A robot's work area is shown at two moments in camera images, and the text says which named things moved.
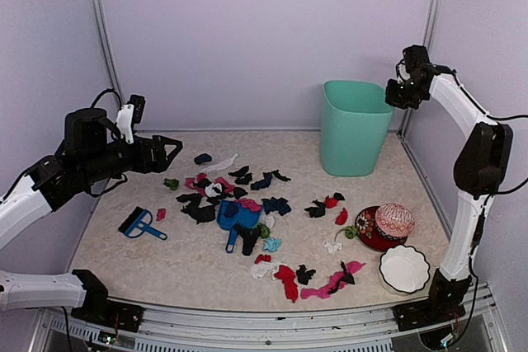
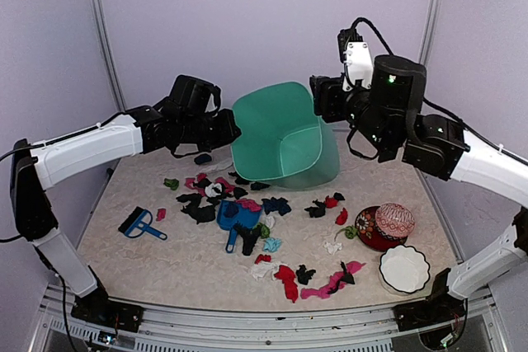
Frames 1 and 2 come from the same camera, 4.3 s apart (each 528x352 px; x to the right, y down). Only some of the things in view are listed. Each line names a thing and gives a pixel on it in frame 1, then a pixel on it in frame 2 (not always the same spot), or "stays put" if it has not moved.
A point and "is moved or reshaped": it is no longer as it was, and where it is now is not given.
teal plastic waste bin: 355,121 is moved or reshaped
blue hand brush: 138,222 stays put
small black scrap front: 303,275 stays put
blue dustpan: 228,213 stays put
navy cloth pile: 279,205 stays put
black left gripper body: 143,164 → 219,133
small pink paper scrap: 161,214 stays put
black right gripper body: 406,95 → 327,95
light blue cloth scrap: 272,244 stays put
